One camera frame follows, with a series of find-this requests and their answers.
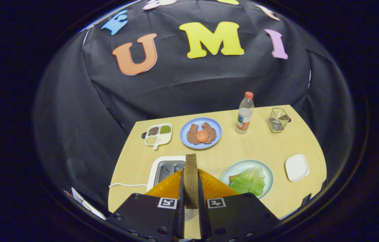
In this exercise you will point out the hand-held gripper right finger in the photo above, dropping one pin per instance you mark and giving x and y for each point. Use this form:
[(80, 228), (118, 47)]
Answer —
[(239, 215)]

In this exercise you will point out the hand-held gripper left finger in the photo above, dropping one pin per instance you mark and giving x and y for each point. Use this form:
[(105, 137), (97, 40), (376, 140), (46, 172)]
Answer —
[(149, 218)]

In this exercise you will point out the green lettuce leaf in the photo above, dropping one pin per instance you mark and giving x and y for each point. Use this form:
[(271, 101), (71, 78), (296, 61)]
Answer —
[(249, 181)]

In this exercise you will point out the plain brown toast slice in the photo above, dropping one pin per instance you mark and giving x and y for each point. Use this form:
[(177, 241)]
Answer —
[(191, 181)]

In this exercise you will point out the brown toast slice with ham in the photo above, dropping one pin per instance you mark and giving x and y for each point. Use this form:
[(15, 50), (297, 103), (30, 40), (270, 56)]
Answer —
[(233, 177)]

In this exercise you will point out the light green plate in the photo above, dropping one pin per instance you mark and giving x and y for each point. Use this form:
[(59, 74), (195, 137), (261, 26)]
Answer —
[(239, 165)]

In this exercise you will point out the white toaster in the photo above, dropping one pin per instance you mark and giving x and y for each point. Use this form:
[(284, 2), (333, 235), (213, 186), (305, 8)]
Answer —
[(155, 164)]

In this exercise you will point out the small white dish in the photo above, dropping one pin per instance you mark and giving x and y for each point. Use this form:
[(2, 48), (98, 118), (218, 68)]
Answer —
[(296, 168)]

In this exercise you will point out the white divided condiment dish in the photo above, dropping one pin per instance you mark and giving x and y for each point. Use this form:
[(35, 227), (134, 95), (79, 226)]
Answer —
[(157, 141)]

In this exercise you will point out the red tomato slice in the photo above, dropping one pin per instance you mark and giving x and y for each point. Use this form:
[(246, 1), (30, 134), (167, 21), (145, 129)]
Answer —
[(201, 136)]

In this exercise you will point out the brown meat piece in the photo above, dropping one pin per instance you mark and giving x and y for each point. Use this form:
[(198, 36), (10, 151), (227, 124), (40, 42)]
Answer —
[(192, 136), (210, 132)]

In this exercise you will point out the blue plate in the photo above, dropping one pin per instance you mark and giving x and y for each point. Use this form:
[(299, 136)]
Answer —
[(186, 134)]

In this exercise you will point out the clear water bottle red cap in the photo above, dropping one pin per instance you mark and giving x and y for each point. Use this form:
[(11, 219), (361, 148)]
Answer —
[(244, 117)]

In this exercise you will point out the black backdrop cloth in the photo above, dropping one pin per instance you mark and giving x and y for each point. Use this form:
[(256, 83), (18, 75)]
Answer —
[(176, 87)]

